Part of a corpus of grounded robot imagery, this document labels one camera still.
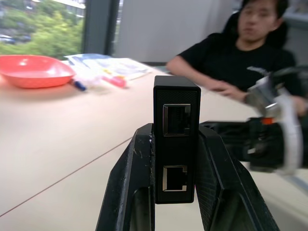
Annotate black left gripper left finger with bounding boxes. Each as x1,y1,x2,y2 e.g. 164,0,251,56
95,123,156,231

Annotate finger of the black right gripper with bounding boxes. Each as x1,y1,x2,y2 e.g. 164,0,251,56
220,138,250,161
199,121,251,140

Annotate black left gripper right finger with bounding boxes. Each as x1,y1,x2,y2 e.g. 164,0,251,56
193,123,281,231

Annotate small black network box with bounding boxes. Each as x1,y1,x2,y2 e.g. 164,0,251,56
153,75,202,205

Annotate person's bare hand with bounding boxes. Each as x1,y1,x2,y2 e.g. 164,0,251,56
209,80,248,103

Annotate person in black shirt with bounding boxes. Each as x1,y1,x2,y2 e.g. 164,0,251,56
166,0,308,116

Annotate pink packet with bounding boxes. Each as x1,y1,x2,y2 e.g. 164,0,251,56
101,74,128,89

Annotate blue marker pen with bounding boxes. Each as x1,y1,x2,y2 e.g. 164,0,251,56
72,80,87,92

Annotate clear plastic bag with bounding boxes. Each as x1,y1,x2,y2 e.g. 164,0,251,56
72,71,103,88

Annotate clear plastic bags with items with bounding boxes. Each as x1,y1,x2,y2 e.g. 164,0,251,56
64,53,153,81

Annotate red plastic bowl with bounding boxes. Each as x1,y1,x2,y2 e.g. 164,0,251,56
0,54,76,89

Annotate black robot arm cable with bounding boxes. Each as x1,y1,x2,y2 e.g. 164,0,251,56
269,65,308,80

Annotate dark window frame post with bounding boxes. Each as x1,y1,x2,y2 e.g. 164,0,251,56
83,0,121,56

